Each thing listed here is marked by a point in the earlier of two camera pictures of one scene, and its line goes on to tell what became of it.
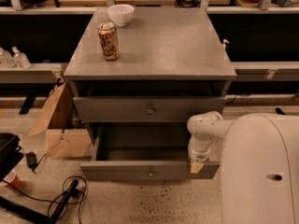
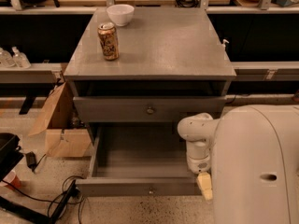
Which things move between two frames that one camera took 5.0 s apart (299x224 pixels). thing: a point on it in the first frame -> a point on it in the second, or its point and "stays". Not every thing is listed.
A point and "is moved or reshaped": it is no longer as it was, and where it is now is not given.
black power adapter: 31,161 stays
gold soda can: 107,37 stays
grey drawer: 143,151 is moved or reshaped
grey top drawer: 144,108 stays
